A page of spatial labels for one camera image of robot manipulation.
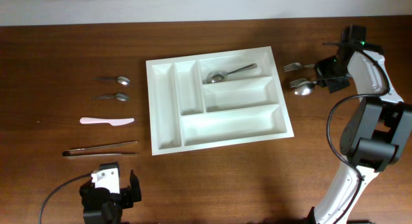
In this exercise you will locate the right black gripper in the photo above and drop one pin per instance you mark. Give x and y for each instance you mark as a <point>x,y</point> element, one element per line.
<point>330,74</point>

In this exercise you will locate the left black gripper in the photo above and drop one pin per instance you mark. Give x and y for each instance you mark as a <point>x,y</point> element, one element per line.
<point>127,200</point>

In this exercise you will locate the large metal spoon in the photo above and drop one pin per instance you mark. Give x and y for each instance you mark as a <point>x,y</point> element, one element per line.
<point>219,76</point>
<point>305,88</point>

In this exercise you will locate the metal fork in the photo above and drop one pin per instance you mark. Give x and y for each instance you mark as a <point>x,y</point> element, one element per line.
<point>296,82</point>
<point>297,66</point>

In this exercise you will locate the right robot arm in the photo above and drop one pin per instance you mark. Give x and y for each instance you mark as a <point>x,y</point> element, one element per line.
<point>377,132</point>

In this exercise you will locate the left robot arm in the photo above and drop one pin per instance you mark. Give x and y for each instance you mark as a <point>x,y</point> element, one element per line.
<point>104,201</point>

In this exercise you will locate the metal kitchen tongs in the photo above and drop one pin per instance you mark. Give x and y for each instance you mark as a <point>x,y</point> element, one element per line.
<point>100,150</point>

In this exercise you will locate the pink plastic knife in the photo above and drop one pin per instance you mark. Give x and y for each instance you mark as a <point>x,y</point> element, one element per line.
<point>112,122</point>

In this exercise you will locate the lower small teaspoon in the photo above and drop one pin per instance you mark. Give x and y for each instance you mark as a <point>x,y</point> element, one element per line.
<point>119,96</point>

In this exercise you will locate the small teaspoon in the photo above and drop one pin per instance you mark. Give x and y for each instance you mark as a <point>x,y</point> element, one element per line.
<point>119,96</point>
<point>120,79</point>

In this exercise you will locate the white plastic cutlery tray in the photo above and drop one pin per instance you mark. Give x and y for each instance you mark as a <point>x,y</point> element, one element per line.
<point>188,114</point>

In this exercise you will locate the upper small teaspoon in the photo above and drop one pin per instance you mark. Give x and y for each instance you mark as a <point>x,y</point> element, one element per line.
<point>120,79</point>

